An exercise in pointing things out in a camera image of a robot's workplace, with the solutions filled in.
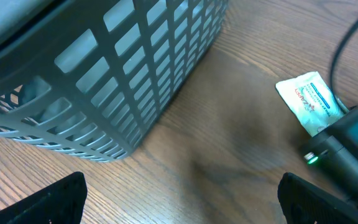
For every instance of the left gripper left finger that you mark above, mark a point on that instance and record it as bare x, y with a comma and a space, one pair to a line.
60, 202

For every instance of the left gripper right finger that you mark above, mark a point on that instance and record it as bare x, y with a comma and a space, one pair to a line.
303, 202

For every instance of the teal wet wipes pack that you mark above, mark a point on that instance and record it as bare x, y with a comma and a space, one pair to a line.
311, 101

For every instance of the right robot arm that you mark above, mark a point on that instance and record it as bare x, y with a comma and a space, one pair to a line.
334, 151

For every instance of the grey plastic basket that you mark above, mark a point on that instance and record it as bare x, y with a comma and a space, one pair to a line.
89, 78

